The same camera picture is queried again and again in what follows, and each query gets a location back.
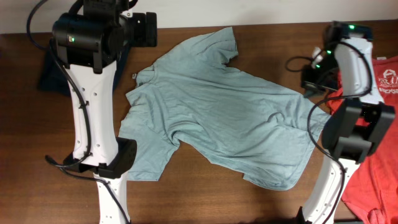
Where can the red printed t-shirt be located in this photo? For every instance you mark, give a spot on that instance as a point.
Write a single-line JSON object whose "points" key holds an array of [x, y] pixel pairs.
{"points": [[371, 193]]}

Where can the folded dark navy garment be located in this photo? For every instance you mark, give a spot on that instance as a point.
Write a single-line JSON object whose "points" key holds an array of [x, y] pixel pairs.
{"points": [[53, 80]]}

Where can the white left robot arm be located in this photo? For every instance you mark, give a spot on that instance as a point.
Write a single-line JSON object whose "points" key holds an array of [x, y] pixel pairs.
{"points": [[87, 43]]}

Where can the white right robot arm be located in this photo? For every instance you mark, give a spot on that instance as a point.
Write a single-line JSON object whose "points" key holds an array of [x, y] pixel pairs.
{"points": [[357, 127]]}

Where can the light teal t-shirt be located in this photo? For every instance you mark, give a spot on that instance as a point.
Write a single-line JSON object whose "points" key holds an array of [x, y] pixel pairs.
{"points": [[244, 123]]}

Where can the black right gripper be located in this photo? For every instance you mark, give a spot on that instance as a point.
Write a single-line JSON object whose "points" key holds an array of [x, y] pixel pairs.
{"points": [[309, 81]]}

